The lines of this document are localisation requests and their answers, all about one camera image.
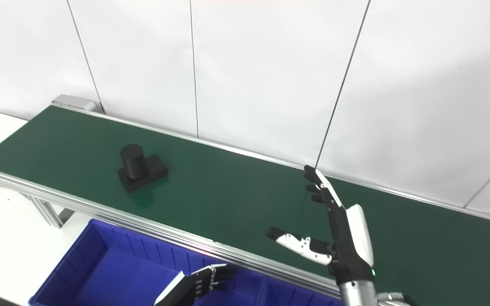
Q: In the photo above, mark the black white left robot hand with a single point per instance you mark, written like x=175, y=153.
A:
x=194, y=284

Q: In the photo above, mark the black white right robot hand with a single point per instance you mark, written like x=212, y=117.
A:
x=351, y=246

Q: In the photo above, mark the black block part with cylinder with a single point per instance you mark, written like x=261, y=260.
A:
x=134, y=163

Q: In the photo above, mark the green conveyor belt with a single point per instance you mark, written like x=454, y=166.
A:
x=143, y=225
x=228, y=199

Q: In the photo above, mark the blue plastic bin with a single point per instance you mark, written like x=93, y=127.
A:
x=113, y=272
x=287, y=297

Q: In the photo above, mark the aluminium conveyor leg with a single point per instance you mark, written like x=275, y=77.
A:
x=47, y=212

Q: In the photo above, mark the grey conveyor end cap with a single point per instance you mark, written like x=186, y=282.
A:
x=75, y=102

